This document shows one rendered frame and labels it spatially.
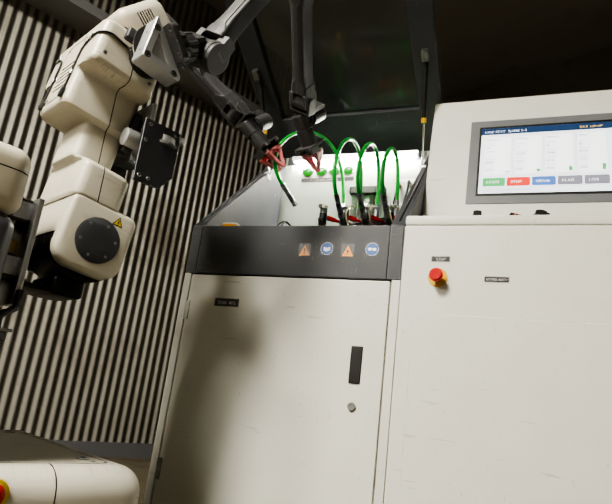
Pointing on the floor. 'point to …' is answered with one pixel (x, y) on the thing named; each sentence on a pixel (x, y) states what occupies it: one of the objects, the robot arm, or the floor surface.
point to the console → (519, 336)
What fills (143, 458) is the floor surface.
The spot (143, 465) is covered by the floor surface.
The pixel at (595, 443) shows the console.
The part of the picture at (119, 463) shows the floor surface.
